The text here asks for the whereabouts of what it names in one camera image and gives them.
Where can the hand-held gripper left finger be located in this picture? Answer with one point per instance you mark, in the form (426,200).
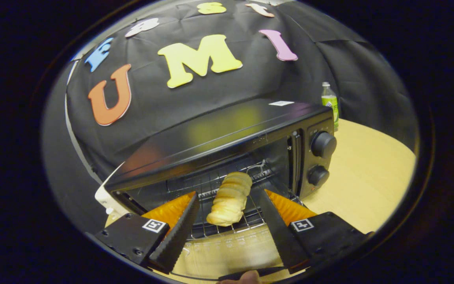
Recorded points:
(177,232)

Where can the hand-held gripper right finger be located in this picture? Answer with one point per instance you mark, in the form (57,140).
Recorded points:
(280,236)

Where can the golden bread roll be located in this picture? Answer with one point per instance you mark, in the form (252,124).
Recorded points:
(230,199)

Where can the black toaster oven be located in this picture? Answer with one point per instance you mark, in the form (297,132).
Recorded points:
(231,126)

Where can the white pop-up toaster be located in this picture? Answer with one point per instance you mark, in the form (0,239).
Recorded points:
(105,199)

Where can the black backdrop cloth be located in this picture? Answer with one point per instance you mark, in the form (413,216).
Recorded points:
(172,102)

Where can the green drink bottle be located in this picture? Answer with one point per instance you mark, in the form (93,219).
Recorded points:
(330,104)

